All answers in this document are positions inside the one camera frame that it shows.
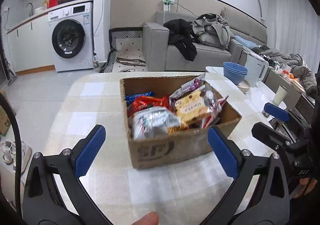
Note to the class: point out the beige bowl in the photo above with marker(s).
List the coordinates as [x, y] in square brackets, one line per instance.
[244, 86]

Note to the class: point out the person's right hand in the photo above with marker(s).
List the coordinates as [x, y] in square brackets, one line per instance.
[305, 186]

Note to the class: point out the white cup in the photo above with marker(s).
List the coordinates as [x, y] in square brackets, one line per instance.
[280, 95]

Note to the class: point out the person's left hand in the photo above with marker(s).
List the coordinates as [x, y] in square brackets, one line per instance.
[151, 218]

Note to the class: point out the grey sofa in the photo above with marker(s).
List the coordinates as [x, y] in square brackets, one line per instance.
[159, 55]

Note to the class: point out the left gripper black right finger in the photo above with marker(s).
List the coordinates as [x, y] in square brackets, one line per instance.
[258, 194]

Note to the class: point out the blue bowls stack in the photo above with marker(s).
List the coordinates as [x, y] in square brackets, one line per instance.
[234, 72]

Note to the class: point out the purple grape gummy bag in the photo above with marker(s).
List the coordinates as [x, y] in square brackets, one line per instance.
[188, 87]

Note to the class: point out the white washing machine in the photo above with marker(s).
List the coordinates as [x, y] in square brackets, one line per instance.
[71, 30]

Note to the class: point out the white red noodle snack bag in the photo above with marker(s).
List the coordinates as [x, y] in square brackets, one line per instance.
[155, 122]

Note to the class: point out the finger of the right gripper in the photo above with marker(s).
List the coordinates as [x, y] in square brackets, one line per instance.
[268, 136]

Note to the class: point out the white electric kettle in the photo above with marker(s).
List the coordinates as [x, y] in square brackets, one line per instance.
[257, 68]

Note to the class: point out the white kitchen cabinet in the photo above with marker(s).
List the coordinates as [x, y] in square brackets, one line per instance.
[30, 45]

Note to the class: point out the grey blanket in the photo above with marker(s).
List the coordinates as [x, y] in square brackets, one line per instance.
[298, 68]

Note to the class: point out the small cardboard box on floor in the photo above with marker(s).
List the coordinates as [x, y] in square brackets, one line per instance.
[4, 119]

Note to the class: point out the black jacket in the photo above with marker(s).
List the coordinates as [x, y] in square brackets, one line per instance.
[180, 36]

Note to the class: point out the red orange snack packet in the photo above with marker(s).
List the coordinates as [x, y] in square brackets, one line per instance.
[144, 102]

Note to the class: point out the white purple snack bag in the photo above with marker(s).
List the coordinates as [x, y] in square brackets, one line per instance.
[212, 107]

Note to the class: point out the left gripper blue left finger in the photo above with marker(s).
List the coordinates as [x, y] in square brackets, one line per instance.
[53, 192]

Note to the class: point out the red container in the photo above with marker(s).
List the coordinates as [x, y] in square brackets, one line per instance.
[53, 3]

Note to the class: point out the grey jacket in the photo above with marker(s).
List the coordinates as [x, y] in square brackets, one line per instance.
[212, 30]

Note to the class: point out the yellow biscuit packet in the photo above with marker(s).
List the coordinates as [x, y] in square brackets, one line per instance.
[187, 108]

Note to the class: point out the black patterned chair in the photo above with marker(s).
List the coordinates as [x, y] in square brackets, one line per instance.
[125, 51]

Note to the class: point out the white sneakers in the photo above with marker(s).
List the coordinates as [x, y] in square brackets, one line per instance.
[8, 149]

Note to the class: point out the SF Express cardboard box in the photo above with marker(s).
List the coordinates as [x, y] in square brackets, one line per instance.
[179, 146]

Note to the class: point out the wall power strip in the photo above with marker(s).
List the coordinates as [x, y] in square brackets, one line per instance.
[167, 4]

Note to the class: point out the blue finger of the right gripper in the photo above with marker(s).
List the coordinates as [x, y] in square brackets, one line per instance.
[276, 112]

